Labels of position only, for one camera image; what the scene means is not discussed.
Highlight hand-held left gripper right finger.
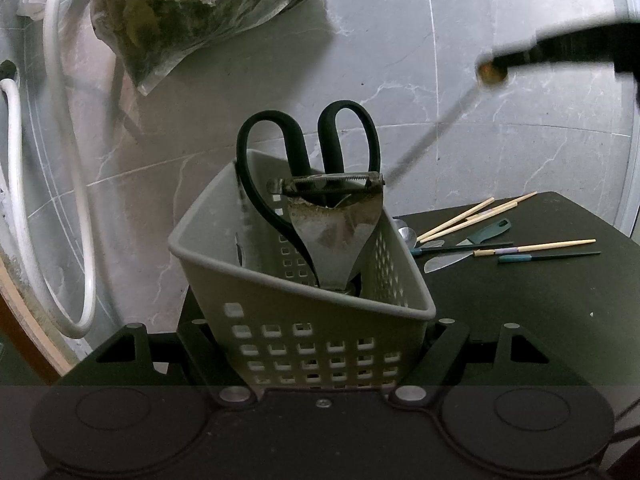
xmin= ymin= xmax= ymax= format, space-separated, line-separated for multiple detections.
xmin=392 ymin=318 xmax=591 ymax=405

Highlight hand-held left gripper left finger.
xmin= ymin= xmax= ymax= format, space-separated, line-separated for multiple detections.
xmin=65 ymin=318 xmax=257 ymax=407

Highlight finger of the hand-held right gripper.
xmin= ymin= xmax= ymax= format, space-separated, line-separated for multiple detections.
xmin=487 ymin=21 xmax=618 ymax=70

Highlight grey perforated plastic basket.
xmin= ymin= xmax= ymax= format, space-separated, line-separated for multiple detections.
xmin=167 ymin=147 xmax=436 ymax=391

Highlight silver spoon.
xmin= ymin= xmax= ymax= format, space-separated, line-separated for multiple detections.
xmin=394 ymin=219 xmax=419 ymax=251

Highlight green handled knife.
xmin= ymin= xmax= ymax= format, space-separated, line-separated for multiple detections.
xmin=425 ymin=218 xmax=512 ymax=274

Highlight purple banded wooden chopstick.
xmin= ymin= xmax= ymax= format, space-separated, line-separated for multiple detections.
xmin=473 ymin=239 xmax=597 ymax=257
xmin=427 ymin=201 xmax=519 ymax=242

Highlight metal peeler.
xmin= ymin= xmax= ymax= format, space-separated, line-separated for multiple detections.
xmin=267 ymin=171 xmax=387 ymax=293

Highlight black handled scissors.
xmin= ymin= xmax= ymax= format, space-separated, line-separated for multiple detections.
xmin=236 ymin=100 xmax=380 ymax=288

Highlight dark green chopstick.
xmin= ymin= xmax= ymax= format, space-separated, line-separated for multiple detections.
xmin=410 ymin=242 xmax=516 ymax=256
xmin=497 ymin=251 xmax=602 ymax=265

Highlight plastic bag of dried greens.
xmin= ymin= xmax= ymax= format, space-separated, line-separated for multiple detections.
xmin=89 ymin=0 xmax=351 ymax=97

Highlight wooden frame edge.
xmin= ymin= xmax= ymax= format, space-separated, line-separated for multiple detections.
xmin=0 ymin=255 xmax=76 ymax=376

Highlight white flexible hose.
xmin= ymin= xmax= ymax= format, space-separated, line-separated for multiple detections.
xmin=0 ymin=0 xmax=98 ymax=339

